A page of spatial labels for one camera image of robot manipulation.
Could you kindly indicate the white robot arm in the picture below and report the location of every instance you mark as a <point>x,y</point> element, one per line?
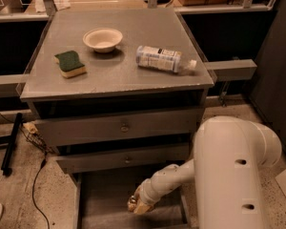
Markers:
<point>228,152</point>

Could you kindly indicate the black metal bar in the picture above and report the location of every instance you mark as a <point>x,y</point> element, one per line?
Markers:
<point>5,167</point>

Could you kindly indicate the plastic bottle with label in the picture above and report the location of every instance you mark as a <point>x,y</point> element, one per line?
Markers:
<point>164,60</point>

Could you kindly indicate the top grey drawer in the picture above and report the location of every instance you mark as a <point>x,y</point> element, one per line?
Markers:
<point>80,130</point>

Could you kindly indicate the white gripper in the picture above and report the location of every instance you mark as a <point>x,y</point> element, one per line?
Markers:
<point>145,193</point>

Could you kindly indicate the middle grey drawer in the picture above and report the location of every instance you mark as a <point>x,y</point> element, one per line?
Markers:
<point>123,158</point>

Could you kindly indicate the crushed orange soda can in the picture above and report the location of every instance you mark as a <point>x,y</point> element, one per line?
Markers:
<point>132,202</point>

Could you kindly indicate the bottom grey open drawer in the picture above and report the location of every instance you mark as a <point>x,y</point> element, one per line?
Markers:
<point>104,196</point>

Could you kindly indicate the white paper bowl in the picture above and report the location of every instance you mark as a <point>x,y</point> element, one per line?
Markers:
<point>102,40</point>

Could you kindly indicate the grey drawer cabinet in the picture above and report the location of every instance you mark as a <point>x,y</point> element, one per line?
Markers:
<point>114,83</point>

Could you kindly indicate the white crumpled cloth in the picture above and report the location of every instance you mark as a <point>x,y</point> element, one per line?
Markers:
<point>62,4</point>

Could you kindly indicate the grey horizontal rail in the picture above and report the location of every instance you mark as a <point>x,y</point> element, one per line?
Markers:
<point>232,70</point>

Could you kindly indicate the green and yellow sponge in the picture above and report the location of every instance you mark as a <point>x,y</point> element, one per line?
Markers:
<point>69,64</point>

